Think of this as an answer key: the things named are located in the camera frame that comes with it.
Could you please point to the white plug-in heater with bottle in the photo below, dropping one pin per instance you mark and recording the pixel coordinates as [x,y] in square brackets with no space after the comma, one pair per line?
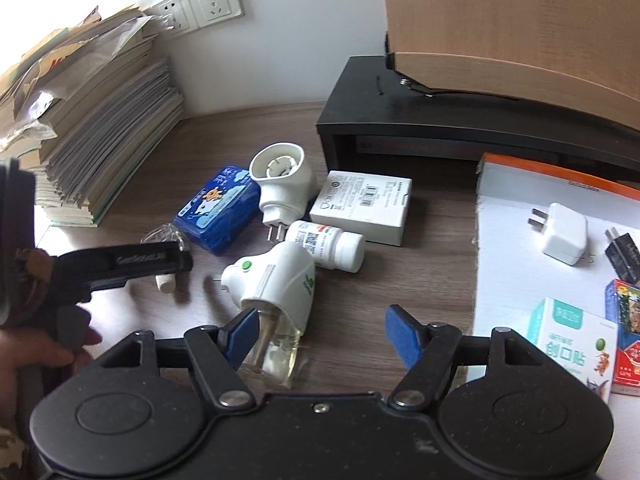
[280,280]

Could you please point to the orange and white cardboard box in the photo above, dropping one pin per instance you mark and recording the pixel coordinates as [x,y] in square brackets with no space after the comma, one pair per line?
[510,280]

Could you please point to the black monitor riser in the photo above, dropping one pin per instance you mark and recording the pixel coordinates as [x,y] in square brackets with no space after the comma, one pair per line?
[360,105]

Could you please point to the teal bandage box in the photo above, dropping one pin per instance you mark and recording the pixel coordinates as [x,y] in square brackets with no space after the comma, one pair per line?
[575,350]

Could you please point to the white charger plug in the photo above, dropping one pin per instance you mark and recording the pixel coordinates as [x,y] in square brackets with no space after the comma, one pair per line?
[562,235]

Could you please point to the white pill bottle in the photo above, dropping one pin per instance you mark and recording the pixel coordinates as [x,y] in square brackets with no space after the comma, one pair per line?
[325,245]

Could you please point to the wooden book stand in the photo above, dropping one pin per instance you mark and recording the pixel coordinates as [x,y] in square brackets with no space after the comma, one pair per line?
[500,20]

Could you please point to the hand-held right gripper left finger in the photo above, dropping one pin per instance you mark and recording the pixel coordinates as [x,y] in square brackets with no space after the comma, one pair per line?
[240,335]

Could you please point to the clear plastic bag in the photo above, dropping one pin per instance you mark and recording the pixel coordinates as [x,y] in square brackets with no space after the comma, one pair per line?
[100,40]
[30,122]

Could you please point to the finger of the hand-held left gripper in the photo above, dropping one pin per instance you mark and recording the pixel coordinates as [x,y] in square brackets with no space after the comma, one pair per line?
[182,259]

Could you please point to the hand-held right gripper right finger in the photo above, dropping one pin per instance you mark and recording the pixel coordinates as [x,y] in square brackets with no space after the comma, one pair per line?
[405,335]

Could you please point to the small white carton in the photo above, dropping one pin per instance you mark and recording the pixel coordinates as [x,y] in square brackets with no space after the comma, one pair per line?
[360,205]

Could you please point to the stack of books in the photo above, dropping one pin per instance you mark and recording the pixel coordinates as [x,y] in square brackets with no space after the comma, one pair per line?
[115,135]

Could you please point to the blue cartoon-print box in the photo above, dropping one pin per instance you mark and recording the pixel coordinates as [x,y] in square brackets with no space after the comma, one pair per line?
[215,210]

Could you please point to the person's left hand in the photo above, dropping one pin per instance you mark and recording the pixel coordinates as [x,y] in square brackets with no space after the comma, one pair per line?
[45,350]

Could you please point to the clear bottle with white cap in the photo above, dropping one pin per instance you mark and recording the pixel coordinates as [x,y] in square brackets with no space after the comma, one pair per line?
[165,234]

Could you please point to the black charger plug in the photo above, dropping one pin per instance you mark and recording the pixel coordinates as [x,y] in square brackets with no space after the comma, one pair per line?
[625,255]

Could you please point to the playing card box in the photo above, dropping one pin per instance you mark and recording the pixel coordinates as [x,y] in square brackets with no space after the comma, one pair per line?
[627,340]

